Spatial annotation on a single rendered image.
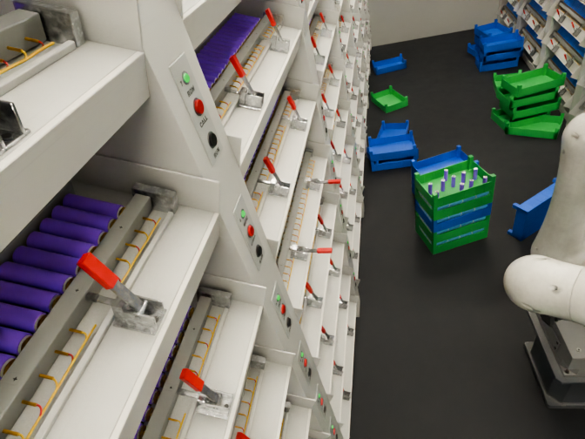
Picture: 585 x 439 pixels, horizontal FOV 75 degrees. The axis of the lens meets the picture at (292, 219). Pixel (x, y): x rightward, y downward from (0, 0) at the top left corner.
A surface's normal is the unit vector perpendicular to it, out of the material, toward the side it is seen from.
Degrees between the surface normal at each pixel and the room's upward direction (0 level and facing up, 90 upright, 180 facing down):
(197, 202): 90
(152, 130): 90
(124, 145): 90
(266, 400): 22
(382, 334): 0
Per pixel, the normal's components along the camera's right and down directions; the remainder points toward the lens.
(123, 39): -0.16, 0.68
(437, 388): -0.22, -0.73
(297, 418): 0.14, -0.70
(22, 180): 0.98, 0.22
